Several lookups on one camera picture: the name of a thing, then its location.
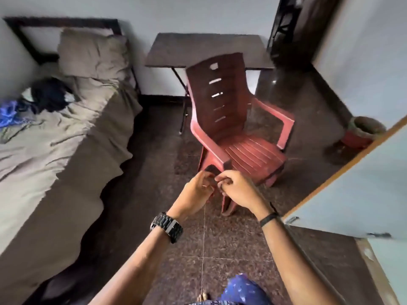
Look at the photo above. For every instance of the person's right hand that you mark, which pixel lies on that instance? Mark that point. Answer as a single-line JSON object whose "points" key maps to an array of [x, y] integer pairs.
{"points": [[243, 192]]}

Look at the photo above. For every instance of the person's left hand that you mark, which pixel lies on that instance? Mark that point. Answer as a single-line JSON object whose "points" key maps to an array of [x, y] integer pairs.
{"points": [[190, 195]]}

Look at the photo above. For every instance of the person's right fingers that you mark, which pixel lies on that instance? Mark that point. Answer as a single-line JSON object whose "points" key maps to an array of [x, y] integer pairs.
{"points": [[226, 182]]}

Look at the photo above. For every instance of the person's left fingers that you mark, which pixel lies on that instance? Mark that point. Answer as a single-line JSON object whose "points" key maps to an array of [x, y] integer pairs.
{"points": [[206, 181]]}

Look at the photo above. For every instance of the person's left forearm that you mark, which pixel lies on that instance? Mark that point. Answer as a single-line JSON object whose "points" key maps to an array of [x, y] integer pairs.
{"points": [[136, 266]]}

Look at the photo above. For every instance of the person's right forearm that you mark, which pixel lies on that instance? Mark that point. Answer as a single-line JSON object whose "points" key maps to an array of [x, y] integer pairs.
{"points": [[292, 263]]}

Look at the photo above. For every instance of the black wristband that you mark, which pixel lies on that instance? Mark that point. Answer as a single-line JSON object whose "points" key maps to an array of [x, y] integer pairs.
{"points": [[268, 219]]}

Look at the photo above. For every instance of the black wristwatch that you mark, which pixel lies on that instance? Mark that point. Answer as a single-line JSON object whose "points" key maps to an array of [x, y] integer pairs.
{"points": [[168, 227]]}

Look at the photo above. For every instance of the red plastic armchair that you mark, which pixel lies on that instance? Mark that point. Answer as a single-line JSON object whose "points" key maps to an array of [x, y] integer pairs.
{"points": [[222, 117]]}

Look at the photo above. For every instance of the blue patterned trousers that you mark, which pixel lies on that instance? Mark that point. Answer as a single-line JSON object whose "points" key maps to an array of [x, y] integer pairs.
{"points": [[243, 290]]}

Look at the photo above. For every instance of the person's foot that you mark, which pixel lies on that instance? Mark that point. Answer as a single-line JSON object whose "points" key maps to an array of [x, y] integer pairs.
{"points": [[203, 297]]}

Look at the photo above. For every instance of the dark brown folding table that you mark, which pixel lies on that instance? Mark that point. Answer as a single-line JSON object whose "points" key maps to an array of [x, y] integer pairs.
{"points": [[206, 50]]}

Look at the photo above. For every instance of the light blue door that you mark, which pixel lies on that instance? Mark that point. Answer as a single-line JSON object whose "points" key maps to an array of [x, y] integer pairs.
{"points": [[359, 187]]}

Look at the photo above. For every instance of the red waste bin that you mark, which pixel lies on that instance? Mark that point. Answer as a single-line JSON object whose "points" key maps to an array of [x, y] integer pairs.
{"points": [[362, 131]]}

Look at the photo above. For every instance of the bed with beige sheet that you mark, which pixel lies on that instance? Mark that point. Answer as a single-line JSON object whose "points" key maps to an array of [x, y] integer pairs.
{"points": [[47, 161]]}

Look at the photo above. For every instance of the black metal rack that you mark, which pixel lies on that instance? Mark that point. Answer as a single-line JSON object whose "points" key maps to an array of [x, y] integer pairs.
{"points": [[283, 25]]}

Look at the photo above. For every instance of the beige pillow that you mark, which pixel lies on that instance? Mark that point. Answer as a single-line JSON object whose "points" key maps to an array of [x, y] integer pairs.
{"points": [[93, 55]]}

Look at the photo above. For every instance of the black cloth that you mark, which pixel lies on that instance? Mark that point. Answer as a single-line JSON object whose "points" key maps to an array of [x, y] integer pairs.
{"points": [[51, 93]]}

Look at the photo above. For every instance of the blue cloth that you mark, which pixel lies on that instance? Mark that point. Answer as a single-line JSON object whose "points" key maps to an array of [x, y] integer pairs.
{"points": [[9, 112]]}

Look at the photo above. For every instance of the black metal bed frame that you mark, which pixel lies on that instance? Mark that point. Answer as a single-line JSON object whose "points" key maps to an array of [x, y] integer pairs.
{"points": [[22, 31]]}

